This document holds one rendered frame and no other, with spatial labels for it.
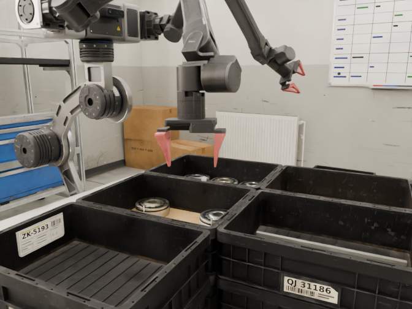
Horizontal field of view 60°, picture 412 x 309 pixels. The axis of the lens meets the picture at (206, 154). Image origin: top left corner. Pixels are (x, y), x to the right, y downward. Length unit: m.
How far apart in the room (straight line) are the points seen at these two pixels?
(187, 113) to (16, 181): 2.42
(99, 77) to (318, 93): 2.82
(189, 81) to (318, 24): 3.35
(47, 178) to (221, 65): 2.62
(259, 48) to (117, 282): 1.05
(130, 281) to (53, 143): 1.21
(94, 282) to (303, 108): 3.45
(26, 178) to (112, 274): 2.29
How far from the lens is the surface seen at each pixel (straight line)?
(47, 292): 0.63
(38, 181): 3.13
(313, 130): 4.02
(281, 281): 0.76
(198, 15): 0.83
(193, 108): 0.70
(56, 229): 0.94
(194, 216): 1.08
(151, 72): 5.02
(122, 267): 0.85
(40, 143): 1.87
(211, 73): 0.68
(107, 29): 1.52
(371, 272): 0.71
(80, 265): 0.88
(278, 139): 4.03
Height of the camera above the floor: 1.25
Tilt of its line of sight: 13 degrees down
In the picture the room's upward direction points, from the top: straight up
